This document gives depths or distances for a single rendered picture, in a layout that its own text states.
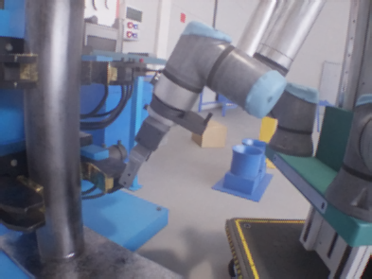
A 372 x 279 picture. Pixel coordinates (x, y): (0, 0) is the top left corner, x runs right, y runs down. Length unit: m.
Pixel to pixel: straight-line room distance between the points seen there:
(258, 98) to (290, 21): 0.21
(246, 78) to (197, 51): 0.10
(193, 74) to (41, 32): 0.62
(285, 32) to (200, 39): 0.20
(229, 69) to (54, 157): 0.74
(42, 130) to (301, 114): 0.95
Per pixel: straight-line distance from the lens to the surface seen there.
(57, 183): 1.04
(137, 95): 1.98
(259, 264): 1.06
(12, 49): 1.15
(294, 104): 1.01
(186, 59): 0.47
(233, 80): 0.45
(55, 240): 1.18
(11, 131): 1.43
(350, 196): 0.65
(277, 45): 0.58
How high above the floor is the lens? 0.98
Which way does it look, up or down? 15 degrees down
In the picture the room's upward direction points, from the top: 6 degrees clockwise
